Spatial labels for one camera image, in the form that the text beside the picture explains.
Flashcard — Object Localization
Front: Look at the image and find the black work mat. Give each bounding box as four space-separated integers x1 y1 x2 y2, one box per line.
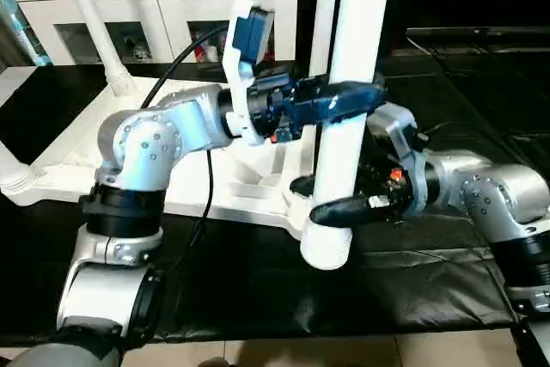
0 45 550 342

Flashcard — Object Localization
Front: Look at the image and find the teal plastic object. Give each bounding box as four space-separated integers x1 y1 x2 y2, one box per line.
0 0 50 68

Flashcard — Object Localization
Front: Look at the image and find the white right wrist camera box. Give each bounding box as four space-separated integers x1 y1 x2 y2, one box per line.
364 102 420 163

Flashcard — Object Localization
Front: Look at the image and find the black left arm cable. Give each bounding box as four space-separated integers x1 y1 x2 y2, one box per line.
140 27 235 254

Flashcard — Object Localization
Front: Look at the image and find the dark metal rail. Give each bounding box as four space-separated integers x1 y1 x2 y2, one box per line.
406 28 550 42

